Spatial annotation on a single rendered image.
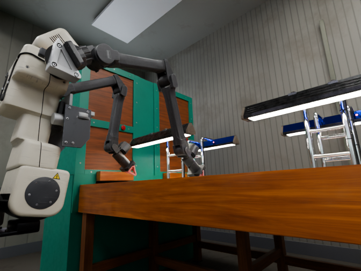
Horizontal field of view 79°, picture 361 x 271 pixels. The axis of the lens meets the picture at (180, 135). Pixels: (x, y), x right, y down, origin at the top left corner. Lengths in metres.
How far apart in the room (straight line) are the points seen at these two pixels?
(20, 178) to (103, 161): 1.05
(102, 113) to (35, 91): 1.02
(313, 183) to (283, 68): 2.46
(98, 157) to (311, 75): 2.38
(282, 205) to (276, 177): 0.08
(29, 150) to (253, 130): 2.55
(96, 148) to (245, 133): 1.92
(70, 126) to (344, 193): 0.88
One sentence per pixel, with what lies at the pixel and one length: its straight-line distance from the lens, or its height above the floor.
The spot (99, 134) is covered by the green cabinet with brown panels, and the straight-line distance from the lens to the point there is 1.87.
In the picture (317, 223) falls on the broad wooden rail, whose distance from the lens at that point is 0.72.
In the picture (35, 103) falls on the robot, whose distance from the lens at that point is 0.96.
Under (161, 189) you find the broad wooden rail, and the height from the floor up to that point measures 0.72.
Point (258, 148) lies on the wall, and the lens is 2.93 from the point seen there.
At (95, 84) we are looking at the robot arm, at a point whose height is 1.33.
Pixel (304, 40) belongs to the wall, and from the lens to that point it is 3.13.
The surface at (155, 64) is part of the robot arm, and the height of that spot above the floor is 1.31.
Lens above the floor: 0.73
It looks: 13 degrees up
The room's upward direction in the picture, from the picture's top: 2 degrees counter-clockwise
